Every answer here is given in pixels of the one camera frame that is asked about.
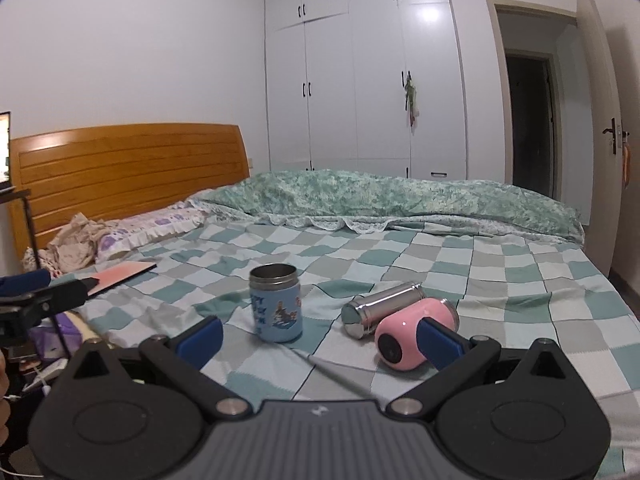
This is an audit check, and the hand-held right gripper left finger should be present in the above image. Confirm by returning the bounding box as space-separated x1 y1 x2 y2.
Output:
65 316 253 417

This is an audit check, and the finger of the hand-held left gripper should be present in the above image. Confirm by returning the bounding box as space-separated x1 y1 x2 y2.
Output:
30 276 101 318
0 269 52 297

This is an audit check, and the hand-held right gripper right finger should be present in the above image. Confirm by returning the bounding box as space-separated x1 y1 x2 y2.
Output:
386 317 576 417

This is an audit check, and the pink cup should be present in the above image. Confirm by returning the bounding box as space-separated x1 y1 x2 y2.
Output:
375 297 460 372

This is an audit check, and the stainless steel cup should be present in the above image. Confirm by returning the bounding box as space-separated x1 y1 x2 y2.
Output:
341 281 426 341

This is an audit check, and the blue cartoon print cup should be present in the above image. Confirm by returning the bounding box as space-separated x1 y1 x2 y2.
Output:
249 263 304 344

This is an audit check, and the purple packet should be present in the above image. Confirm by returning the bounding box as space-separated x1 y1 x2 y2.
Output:
29 312 83 363

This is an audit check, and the crumpled beige cloth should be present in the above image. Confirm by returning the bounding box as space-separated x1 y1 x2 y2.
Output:
22 213 109 281

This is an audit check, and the pink flat board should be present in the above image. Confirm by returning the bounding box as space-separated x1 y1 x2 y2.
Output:
86 258 158 294

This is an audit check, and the checked bed sheet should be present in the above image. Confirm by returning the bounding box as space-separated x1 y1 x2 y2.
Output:
75 219 640 480

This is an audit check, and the purple floral pillow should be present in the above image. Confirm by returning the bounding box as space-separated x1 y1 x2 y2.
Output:
95 208 212 264

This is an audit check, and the laptop screen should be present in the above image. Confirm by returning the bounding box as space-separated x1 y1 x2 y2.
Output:
0 110 12 186

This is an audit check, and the wooden headboard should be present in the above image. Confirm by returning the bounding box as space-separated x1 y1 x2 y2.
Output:
10 123 251 261

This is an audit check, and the green floral quilt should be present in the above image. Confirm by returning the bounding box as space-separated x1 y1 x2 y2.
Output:
186 168 585 247

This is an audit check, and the hanging ornament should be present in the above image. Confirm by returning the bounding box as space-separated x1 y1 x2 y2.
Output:
402 72 422 134

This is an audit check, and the white wardrobe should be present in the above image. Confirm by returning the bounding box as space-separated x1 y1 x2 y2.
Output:
263 0 469 181

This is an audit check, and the white door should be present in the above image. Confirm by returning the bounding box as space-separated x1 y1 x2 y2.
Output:
575 0 640 281

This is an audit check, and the white charger with cable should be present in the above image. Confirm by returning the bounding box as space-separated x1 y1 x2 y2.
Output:
0 362 68 403

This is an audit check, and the door frame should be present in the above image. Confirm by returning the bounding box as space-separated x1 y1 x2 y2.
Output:
485 0 581 198

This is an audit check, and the door handle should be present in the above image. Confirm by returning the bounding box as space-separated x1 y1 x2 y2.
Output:
602 117 624 156

